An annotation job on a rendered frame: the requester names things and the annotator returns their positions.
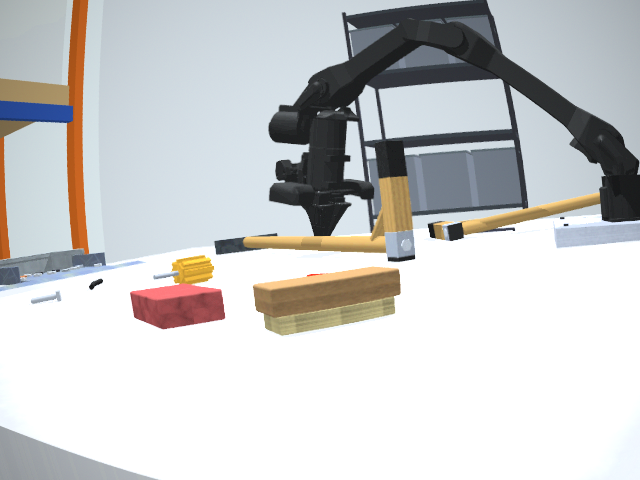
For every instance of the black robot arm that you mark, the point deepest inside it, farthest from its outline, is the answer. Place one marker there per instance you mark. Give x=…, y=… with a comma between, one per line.
x=340, y=85

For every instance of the red block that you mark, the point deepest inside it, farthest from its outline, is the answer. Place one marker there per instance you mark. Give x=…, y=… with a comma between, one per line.
x=178, y=305

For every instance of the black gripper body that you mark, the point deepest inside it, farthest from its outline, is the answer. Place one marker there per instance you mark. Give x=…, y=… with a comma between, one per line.
x=325, y=181

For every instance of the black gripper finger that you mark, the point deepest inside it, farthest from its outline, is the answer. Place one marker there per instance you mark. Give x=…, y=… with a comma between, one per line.
x=338, y=212
x=320, y=217

